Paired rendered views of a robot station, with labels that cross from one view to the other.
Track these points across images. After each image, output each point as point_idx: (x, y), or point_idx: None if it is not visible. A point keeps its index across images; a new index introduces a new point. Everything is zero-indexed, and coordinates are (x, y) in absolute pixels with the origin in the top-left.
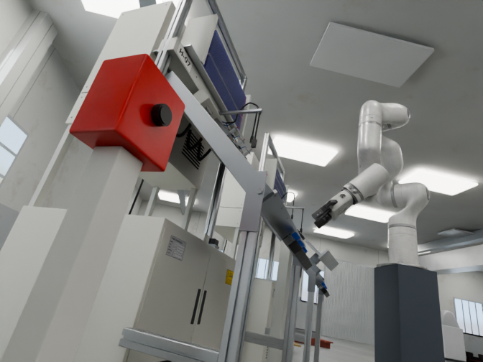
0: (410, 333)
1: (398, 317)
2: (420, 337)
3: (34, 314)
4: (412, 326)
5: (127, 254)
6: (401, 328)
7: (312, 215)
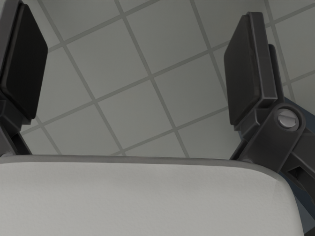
0: (301, 213)
1: (313, 212)
2: (303, 225)
3: None
4: (310, 226)
5: None
6: (299, 202)
7: (7, 7)
